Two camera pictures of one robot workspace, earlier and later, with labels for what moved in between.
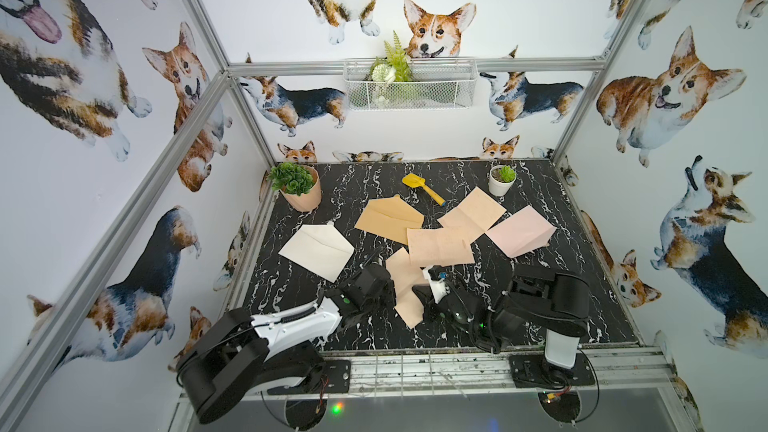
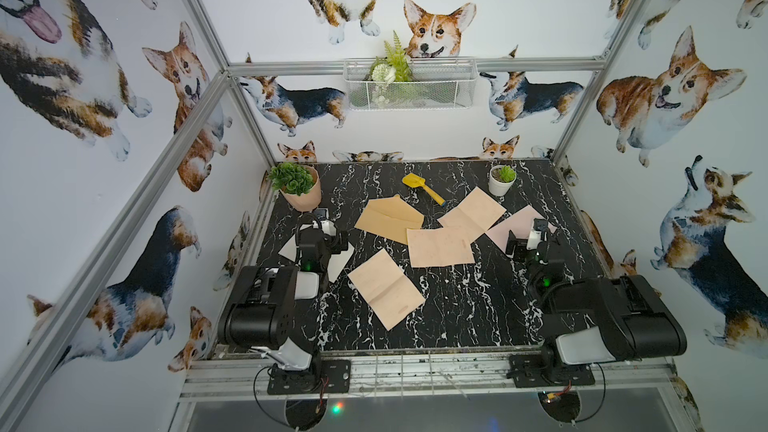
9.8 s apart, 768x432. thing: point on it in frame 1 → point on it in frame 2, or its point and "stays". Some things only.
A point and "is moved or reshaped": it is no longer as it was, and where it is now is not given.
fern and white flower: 388,69 stays
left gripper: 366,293 → 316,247
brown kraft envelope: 390,218 stays
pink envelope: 523,231 stays
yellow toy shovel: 415,181 stays
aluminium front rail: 622,374 stays
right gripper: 428,297 → 521,248
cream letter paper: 405,275 is moved or reshaped
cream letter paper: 439,245 stays
